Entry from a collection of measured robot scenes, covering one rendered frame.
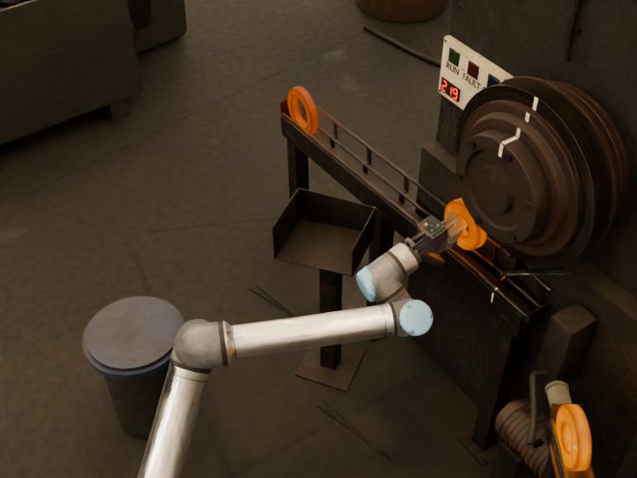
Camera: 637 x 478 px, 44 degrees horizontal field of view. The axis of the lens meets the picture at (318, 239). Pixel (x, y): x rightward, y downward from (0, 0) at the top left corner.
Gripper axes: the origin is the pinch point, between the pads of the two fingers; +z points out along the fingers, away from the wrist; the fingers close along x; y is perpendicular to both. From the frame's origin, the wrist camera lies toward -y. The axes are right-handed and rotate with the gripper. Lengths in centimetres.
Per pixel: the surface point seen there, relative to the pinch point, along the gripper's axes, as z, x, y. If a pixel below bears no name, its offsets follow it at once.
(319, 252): -36.1, 29.4, -11.8
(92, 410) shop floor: -127, 57, -48
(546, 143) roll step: 7, -26, 46
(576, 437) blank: -23, -68, 3
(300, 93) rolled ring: -4, 88, -4
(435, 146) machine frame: 10.1, 26.0, 3.4
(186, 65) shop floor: -6, 246, -84
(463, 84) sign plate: 17.6, 18.0, 28.8
